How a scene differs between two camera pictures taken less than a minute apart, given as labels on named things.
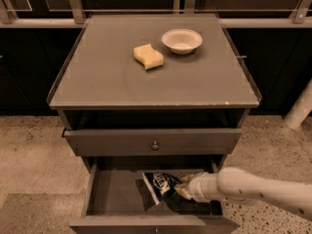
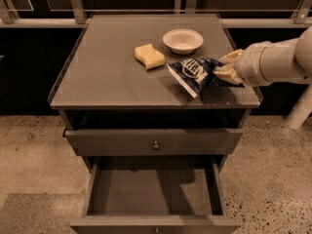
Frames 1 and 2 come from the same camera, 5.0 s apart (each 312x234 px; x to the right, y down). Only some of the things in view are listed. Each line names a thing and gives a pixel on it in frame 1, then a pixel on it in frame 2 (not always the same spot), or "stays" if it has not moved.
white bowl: [182, 41] stays
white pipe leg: [301, 108] stays
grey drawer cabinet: [162, 94] stays
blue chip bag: [161, 185] -> [196, 73]
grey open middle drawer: [117, 200] stays
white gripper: [196, 187] -> [250, 64]
